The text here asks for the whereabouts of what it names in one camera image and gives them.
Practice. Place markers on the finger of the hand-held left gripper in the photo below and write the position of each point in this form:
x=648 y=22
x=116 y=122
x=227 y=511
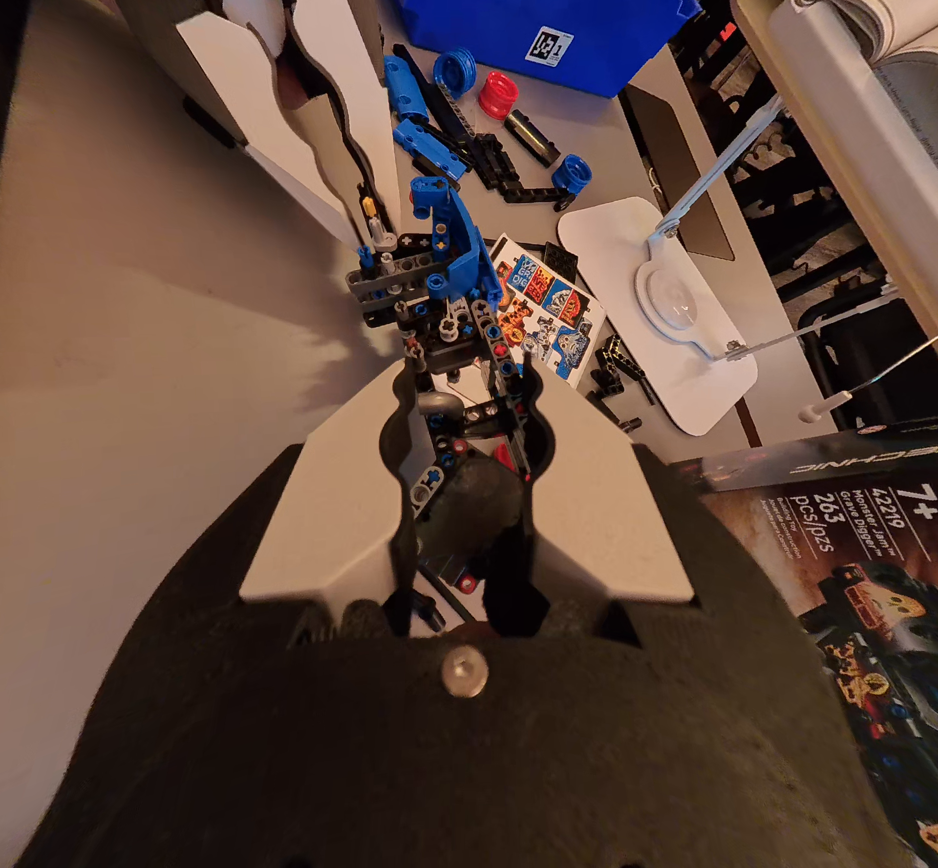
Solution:
x=242 y=91
x=344 y=54

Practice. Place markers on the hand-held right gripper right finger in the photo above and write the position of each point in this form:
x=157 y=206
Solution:
x=608 y=516

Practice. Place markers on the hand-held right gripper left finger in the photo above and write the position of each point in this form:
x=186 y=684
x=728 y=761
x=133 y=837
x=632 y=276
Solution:
x=330 y=516

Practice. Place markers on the long black toy beam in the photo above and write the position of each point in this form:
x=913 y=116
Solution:
x=447 y=109

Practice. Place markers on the blue and black toy chassis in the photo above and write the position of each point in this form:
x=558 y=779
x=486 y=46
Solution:
x=454 y=252

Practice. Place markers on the grey desk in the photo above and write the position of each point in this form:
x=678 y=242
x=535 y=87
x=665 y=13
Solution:
x=146 y=296

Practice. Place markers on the blue curved toy panel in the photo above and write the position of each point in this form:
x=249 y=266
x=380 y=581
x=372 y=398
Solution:
x=403 y=87

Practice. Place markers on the blue toy wheel rim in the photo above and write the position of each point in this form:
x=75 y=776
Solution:
x=571 y=175
x=454 y=69

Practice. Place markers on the blue toy panel block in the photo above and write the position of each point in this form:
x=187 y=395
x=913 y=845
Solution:
x=432 y=146

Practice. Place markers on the black angled toy beam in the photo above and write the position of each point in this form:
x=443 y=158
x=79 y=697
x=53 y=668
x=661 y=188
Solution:
x=619 y=355
x=607 y=384

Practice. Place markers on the black dimpled pad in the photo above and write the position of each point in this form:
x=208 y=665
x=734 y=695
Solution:
x=11 y=39

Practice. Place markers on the red toy wheel rim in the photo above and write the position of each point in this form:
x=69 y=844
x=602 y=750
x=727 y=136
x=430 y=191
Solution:
x=498 y=94

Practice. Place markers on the toy truck set box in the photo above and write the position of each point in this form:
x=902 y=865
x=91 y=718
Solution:
x=806 y=553

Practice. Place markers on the black curved toy panel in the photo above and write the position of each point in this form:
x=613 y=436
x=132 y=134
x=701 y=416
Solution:
x=531 y=137

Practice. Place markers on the colourful sticker sheet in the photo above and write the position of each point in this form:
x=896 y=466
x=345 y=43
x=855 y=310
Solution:
x=557 y=311

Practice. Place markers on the thin black toy beam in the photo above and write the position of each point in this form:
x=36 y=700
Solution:
x=531 y=193

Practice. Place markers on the black square toy plate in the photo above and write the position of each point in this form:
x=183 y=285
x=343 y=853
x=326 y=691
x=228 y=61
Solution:
x=560 y=259

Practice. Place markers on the dark brown mat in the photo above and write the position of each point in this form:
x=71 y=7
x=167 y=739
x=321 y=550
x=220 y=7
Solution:
x=681 y=171

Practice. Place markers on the black toy frame block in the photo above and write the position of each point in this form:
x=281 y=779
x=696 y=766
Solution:
x=495 y=160

